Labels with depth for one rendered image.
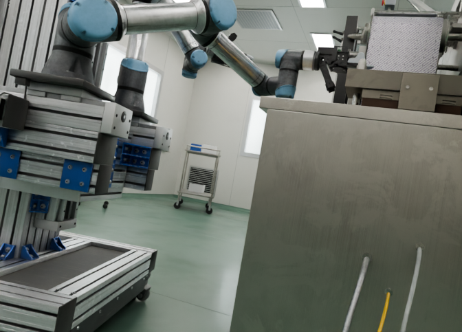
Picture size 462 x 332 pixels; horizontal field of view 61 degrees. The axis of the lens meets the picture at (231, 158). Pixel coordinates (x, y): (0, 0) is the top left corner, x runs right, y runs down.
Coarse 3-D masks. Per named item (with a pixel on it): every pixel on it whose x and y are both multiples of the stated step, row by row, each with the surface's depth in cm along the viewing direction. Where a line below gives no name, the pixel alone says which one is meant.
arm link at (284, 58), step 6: (276, 54) 153; (282, 54) 152; (288, 54) 151; (294, 54) 150; (300, 54) 150; (276, 60) 153; (282, 60) 152; (288, 60) 151; (294, 60) 150; (300, 60) 150; (276, 66) 155; (282, 66) 152; (288, 66) 151; (294, 66) 151; (300, 66) 151
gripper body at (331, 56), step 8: (320, 48) 149; (328, 48) 148; (336, 48) 145; (344, 48) 144; (320, 56) 149; (328, 56) 148; (336, 56) 145; (344, 56) 145; (328, 64) 148; (336, 64) 145; (336, 72) 151; (344, 72) 149
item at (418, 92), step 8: (408, 80) 119; (416, 80) 118; (424, 80) 117; (432, 80) 117; (408, 88) 118; (416, 88) 118; (424, 88) 117; (432, 88) 116; (400, 96) 119; (408, 96) 118; (416, 96) 118; (424, 96) 117; (432, 96) 116; (400, 104) 119; (408, 104) 118; (416, 104) 117; (424, 104) 117; (432, 104) 116; (432, 112) 116
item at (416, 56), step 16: (368, 48) 145; (384, 48) 143; (400, 48) 141; (416, 48) 139; (432, 48) 138; (368, 64) 144; (384, 64) 142; (400, 64) 141; (416, 64) 139; (432, 64) 137
